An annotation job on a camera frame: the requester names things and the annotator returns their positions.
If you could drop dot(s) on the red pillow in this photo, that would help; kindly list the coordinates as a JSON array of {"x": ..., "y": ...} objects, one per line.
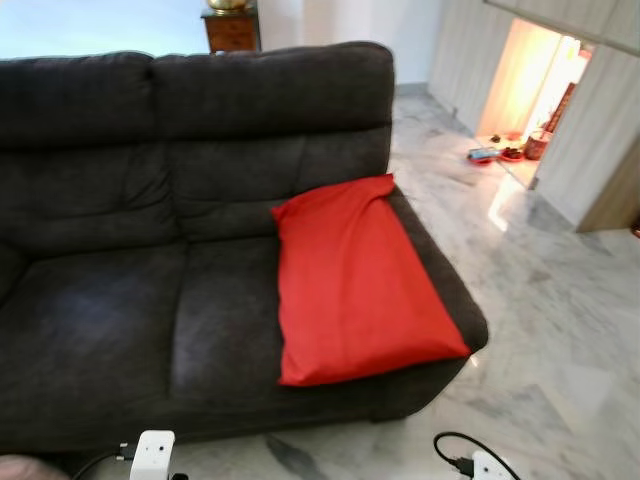
[{"x": 360, "y": 290}]

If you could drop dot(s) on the dark grey two-seat sofa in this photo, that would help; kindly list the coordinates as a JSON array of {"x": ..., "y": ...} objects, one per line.
[{"x": 120, "y": 300}]

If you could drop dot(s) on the white cupboard with lit niche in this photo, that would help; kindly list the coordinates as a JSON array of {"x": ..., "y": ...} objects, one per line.
[{"x": 600, "y": 140}]

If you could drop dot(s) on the red bowl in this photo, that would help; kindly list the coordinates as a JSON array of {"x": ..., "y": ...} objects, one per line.
[{"x": 512, "y": 155}]

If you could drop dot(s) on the blue packet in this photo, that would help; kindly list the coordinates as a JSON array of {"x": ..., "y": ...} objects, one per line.
[{"x": 484, "y": 153}]

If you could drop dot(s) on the brown wooden cabinet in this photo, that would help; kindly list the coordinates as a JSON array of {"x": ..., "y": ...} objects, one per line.
[{"x": 232, "y": 32}]

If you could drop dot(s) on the brass vessel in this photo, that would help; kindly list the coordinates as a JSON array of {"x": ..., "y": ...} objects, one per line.
[{"x": 229, "y": 5}]

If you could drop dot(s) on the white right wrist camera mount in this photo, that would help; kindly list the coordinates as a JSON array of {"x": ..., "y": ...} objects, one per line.
[{"x": 493, "y": 468}]

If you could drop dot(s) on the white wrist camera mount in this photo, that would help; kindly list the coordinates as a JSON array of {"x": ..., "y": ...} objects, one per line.
[
  {"x": 493, "y": 468},
  {"x": 153, "y": 456}
]

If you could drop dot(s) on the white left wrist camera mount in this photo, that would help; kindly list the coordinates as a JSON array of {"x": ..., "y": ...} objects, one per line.
[{"x": 153, "y": 456}]

